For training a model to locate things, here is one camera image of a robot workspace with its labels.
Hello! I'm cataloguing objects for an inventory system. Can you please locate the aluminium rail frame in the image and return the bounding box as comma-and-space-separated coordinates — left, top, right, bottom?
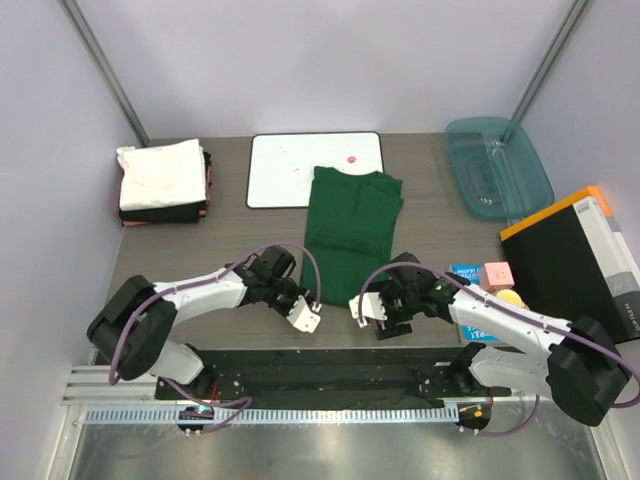
48, 351, 636, 479

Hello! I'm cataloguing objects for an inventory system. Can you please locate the colourful picture book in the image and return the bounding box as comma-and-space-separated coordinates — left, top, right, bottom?
448, 264, 499, 343

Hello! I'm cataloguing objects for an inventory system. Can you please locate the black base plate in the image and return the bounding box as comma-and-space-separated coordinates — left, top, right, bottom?
155, 348, 511, 410

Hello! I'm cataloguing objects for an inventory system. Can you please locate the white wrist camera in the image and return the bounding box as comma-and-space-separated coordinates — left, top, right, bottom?
348, 292, 387, 328
286, 296, 321, 333

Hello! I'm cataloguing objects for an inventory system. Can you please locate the white board mat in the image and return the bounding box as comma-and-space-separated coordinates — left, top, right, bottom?
246, 132, 384, 209

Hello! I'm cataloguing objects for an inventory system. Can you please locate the yellow cup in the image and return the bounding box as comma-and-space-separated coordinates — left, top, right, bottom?
494, 289, 529, 309

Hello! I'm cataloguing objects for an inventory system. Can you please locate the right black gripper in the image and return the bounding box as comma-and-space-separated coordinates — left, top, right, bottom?
364, 279, 420, 339

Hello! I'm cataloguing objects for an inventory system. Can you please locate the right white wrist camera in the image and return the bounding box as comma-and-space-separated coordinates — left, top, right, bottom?
348, 292, 387, 328

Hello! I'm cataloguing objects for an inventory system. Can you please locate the green polo t shirt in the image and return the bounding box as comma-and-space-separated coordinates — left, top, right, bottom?
300, 166, 404, 308

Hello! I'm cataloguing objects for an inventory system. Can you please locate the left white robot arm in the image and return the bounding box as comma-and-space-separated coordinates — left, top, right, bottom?
86, 244, 321, 399

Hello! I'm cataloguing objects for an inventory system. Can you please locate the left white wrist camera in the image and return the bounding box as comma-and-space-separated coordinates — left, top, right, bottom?
286, 296, 321, 333

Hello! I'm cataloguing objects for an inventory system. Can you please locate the teal plastic bin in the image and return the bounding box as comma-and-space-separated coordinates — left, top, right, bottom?
445, 116, 555, 222

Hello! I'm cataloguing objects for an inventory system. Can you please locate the pink block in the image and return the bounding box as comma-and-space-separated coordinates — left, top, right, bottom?
478, 262, 515, 292

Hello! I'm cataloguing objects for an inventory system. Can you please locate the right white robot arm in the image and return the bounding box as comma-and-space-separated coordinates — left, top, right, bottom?
352, 252, 639, 426

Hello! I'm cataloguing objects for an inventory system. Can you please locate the black orange file box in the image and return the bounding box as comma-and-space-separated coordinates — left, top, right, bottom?
500, 186, 639, 344

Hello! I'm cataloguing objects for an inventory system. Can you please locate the pink folded cloth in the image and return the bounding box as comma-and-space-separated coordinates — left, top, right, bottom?
122, 221, 146, 228

